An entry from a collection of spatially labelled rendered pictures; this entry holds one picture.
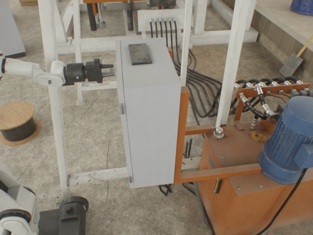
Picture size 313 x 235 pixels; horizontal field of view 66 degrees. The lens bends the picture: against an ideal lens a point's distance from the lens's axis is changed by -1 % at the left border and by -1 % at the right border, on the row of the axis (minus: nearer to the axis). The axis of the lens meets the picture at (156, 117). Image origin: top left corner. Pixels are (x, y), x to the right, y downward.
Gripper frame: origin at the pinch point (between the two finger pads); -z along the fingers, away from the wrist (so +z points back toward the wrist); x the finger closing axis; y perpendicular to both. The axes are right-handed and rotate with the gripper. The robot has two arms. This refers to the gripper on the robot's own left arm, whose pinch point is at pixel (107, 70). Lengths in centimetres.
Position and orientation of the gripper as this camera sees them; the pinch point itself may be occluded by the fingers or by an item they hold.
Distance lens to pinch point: 118.3
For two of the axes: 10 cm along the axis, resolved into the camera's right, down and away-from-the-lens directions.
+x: 0.0, -7.5, -6.6
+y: -1.4, -6.5, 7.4
